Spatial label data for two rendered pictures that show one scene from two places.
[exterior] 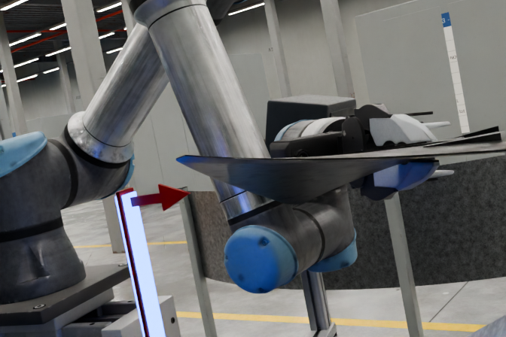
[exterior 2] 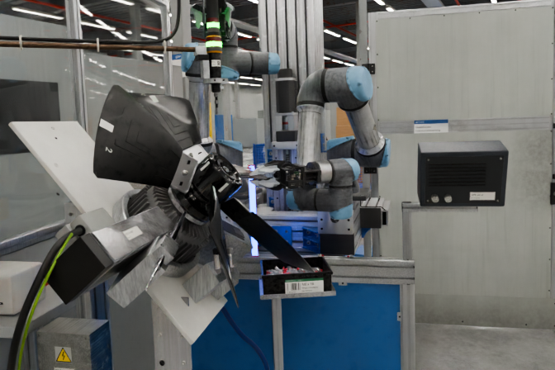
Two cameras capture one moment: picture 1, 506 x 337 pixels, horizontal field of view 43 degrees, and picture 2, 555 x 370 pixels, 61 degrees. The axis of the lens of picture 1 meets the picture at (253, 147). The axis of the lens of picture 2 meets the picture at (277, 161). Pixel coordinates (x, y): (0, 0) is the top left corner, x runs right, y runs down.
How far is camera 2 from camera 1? 1.59 m
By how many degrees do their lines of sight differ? 81
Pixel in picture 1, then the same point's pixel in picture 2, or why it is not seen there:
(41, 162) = (339, 148)
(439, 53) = not seen: outside the picture
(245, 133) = (299, 158)
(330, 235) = (320, 202)
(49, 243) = not seen: hidden behind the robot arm
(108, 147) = (361, 148)
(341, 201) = (334, 193)
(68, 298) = not seen: hidden behind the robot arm
